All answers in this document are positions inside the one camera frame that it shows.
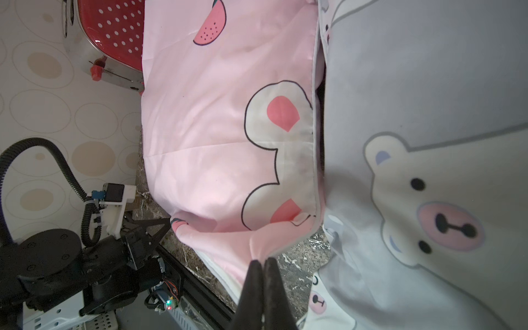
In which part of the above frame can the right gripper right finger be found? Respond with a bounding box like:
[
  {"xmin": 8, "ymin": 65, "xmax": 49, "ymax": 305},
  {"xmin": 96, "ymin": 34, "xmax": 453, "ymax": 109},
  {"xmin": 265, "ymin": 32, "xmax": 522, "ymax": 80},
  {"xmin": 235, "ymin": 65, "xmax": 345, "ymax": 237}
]
[{"xmin": 263, "ymin": 258, "xmax": 298, "ymax": 330}]

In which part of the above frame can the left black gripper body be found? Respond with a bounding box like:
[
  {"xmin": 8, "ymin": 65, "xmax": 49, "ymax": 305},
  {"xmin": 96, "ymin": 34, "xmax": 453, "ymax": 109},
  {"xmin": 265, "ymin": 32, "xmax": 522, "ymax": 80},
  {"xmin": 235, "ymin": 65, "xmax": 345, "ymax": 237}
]
[{"xmin": 1, "ymin": 218, "xmax": 171, "ymax": 318}]

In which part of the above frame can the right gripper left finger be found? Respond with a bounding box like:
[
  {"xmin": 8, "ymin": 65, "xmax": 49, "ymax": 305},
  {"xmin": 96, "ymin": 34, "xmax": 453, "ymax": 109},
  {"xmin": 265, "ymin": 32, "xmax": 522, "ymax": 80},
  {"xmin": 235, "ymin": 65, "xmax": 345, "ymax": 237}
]
[{"xmin": 229, "ymin": 260, "xmax": 264, "ymax": 330}]

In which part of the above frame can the grey polar bear pillow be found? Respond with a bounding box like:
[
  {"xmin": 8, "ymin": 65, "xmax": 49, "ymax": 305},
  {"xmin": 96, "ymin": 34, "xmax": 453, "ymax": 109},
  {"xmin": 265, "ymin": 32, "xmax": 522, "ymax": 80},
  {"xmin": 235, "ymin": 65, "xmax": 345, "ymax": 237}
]
[{"xmin": 303, "ymin": 1, "xmax": 527, "ymax": 329}]

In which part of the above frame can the pink cartoon pillow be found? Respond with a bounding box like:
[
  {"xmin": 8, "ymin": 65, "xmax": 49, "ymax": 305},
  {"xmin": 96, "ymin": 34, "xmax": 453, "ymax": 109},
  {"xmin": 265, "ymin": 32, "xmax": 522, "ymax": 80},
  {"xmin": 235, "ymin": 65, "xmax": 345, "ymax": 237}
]
[{"xmin": 142, "ymin": 1, "xmax": 323, "ymax": 301}]

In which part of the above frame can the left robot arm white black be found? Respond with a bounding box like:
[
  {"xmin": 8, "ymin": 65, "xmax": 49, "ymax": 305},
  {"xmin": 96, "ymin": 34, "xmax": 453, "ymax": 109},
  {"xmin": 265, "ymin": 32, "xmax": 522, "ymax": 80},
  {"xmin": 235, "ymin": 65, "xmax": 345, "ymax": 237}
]
[{"xmin": 1, "ymin": 137, "xmax": 169, "ymax": 329}]

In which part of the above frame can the red and chrome toaster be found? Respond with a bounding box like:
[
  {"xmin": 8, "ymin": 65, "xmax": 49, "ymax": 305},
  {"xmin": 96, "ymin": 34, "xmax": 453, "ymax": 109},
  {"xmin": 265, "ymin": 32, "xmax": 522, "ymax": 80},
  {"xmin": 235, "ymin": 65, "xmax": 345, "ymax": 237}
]
[{"xmin": 61, "ymin": 0, "xmax": 145, "ymax": 93}]

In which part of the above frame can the black base rail with electronics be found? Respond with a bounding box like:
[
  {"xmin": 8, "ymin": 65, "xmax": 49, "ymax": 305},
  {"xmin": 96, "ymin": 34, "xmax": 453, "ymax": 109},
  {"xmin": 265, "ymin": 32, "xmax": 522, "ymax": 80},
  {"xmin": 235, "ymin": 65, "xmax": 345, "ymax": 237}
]
[{"xmin": 144, "ymin": 246, "xmax": 236, "ymax": 329}]

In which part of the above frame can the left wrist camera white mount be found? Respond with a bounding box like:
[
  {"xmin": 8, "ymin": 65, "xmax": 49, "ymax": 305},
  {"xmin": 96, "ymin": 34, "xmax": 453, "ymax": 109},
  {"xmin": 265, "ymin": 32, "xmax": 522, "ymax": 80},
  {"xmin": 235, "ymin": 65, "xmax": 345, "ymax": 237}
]
[{"xmin": 91, "ymin": 183, "xmax": 137, "ymax": 239}]

